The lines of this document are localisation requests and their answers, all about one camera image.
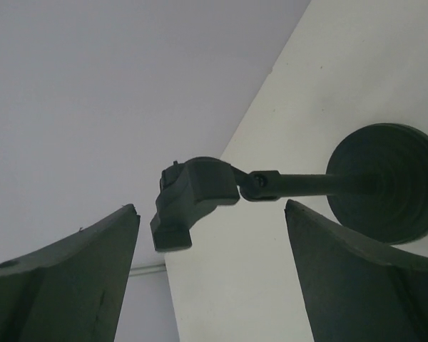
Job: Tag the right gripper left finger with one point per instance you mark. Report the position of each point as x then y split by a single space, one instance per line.
73 289

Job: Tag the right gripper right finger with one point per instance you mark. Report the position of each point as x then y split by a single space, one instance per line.
356 288

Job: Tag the black phone stand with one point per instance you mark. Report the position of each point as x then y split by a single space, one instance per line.
376 183

